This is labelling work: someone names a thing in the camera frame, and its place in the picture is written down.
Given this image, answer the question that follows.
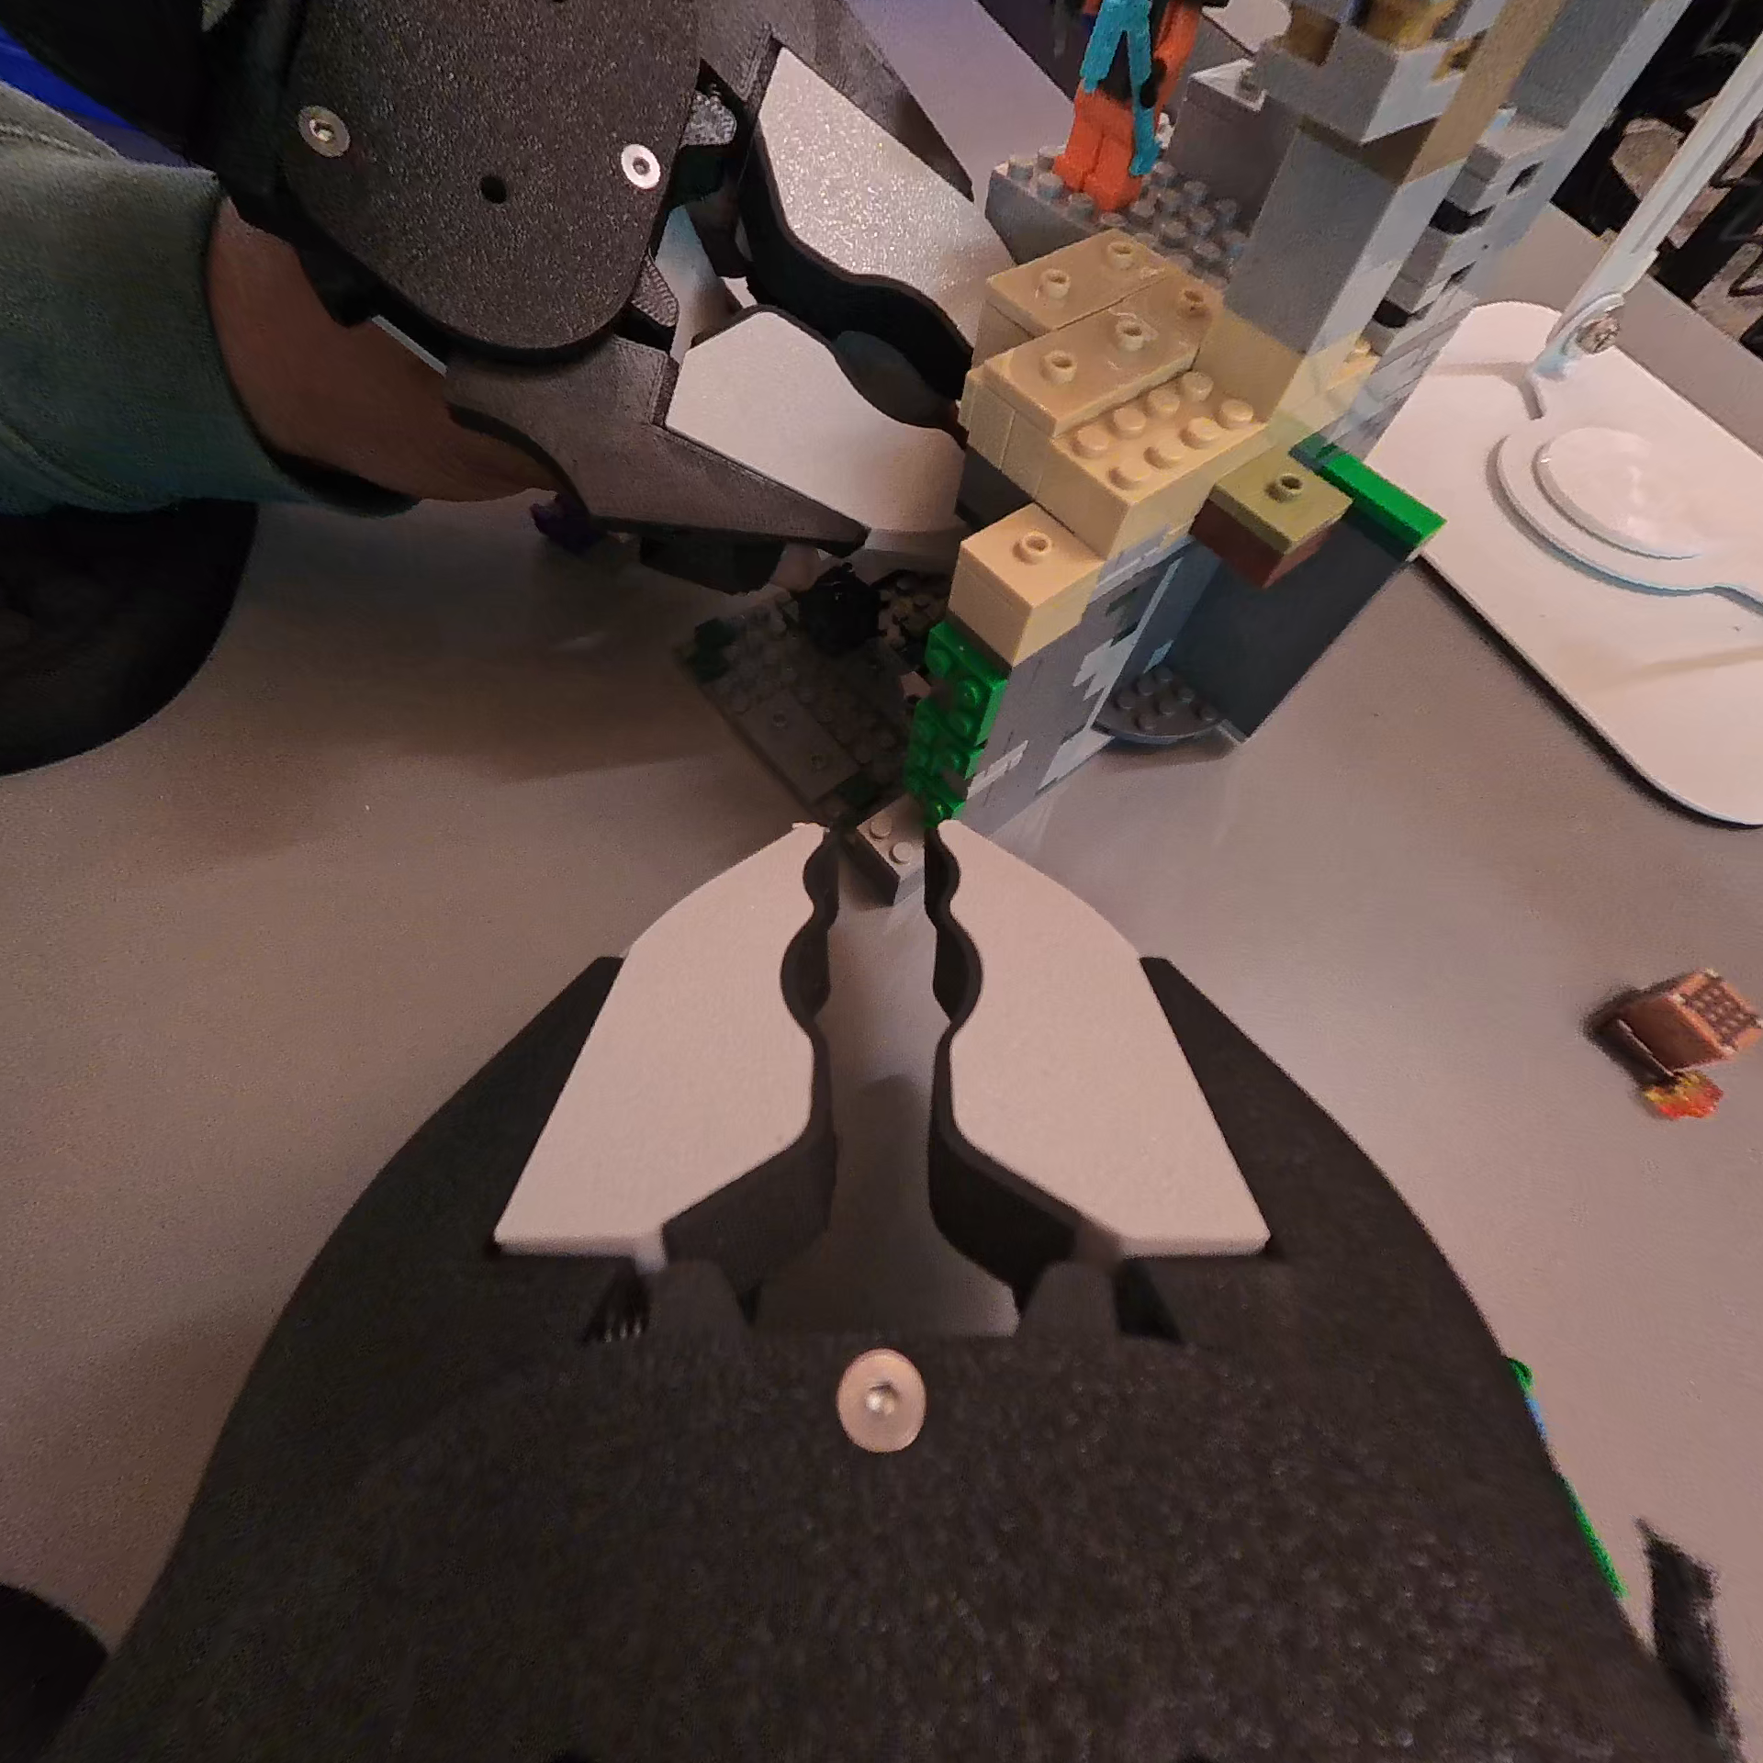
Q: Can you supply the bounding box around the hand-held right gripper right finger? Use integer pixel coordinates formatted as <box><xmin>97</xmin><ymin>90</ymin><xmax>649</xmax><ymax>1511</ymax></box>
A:
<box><xmin>930</xmin><ymin>824</ymin><xmax>1271</xmax><ymax>1281</ymax></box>

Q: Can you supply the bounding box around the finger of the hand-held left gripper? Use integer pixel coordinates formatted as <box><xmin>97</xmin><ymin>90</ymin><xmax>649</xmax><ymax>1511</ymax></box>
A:
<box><xmin>743</xmin><ymin>47</ymin><xmax>998</xmax><ymax>444</ymax></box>
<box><xmin>665</xmin><ymin>305</ymin><xmax>972</xmax><ymax>542</ymax></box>

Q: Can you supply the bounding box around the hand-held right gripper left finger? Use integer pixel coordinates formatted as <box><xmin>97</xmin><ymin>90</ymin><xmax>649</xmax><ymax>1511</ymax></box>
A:
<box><xmin>493</xmin><ymin>824</ymin><xmax>839</xmax><ymax>1281</ymax></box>

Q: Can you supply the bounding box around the toy brick building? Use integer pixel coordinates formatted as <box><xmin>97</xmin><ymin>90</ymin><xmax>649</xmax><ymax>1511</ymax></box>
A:
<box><xmin>687</xmin><ymin>0</ymin><xmax>1587</xmax><ymax>911</ymax></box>

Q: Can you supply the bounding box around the grey desk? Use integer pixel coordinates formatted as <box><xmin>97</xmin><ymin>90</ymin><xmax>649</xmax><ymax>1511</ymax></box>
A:
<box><xmin>0</xmin><ymin>0</ymin><xmax>1763</xmax><ymax>1763</ymax></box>

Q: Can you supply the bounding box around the person's left hand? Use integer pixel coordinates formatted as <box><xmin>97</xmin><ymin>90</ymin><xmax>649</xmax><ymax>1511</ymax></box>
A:
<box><xmin>205</xmin><ymin>203</ymin><xmax>559</xmax><ymax>504</ymax></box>

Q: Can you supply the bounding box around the orange toy minifigure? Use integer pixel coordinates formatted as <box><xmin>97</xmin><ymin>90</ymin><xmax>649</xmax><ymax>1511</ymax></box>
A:
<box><xmin>1054</xmin><ymin>0</ymin><xmax>1202</xmax><ymax>214</ymax></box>

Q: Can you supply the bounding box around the small brown brick crate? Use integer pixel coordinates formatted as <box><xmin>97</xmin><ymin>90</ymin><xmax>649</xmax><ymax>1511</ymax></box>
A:
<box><xmin>1595</xmin><ymin>967</ymin><xmax>1763</xmax><ymax>1120</ymax></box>

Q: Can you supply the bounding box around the white lamp base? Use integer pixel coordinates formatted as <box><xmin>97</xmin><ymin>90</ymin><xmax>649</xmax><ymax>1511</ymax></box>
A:
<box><xmin>1364</xmin><ymin>0</ymin><xmax>1763</xmax><ymax>828</ymax></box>

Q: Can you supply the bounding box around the dark cloth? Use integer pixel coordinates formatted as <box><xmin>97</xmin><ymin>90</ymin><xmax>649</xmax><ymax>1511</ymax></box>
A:
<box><xmin>0</xmin><ymin>1584</ymin><xmax>109</xmax><ymax>1763</ymax></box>

